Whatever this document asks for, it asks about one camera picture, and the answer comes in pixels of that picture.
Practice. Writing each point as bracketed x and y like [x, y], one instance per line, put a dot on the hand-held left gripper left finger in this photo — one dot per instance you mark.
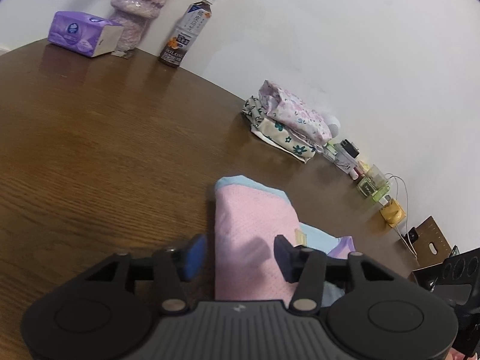
[195, 257]

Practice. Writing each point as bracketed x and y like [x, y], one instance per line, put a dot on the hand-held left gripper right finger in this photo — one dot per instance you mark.
[284, 260]

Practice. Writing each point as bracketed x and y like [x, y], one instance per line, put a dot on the pink and blue sleeveless top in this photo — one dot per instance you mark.
[247, 225]

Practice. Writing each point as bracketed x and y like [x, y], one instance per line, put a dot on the brown ruler board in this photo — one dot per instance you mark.
[435, 240]

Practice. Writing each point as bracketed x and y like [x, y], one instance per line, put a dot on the small black adapter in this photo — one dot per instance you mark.
[411, 234]

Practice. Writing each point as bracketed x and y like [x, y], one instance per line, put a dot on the yellow mug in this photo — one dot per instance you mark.
[393, 212]

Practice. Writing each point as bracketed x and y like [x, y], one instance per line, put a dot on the printed tin box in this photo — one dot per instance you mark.
[345, 163]

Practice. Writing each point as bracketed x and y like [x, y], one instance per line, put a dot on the small green box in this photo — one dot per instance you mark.
[331, 153]

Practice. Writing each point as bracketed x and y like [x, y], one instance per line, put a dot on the glass cup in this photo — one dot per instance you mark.
[371, 182]

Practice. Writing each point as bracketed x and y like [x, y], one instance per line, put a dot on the folded cream floral cloth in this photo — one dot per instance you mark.
[281, 135]

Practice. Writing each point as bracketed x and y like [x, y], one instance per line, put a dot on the black charger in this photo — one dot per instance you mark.
[349, 148]

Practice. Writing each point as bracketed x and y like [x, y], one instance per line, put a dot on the white robot speaker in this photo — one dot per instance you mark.
[333, 125]

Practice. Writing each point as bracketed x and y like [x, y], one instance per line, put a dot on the folded pink floral cloth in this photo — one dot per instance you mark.
[296, 114]

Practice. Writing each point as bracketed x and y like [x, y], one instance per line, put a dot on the tea bottle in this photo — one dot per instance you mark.
[185, 33]

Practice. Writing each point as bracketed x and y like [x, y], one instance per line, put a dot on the purple tissue box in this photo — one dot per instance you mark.
[78, 33]

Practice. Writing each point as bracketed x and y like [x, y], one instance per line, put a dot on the purple fuzzy vase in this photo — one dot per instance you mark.
[138, 3]

